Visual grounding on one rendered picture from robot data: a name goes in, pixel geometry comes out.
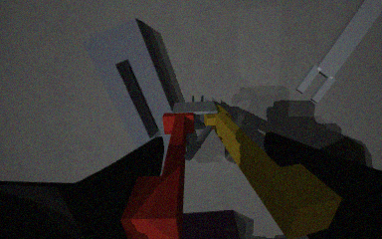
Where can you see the grey flat bar with forked end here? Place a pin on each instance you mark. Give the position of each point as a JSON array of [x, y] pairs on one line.
[[355, 29]]

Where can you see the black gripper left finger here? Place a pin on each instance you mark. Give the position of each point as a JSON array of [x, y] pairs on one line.
[[88, 209]]

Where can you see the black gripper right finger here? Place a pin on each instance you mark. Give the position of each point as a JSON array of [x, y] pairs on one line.
[[359, 214]]

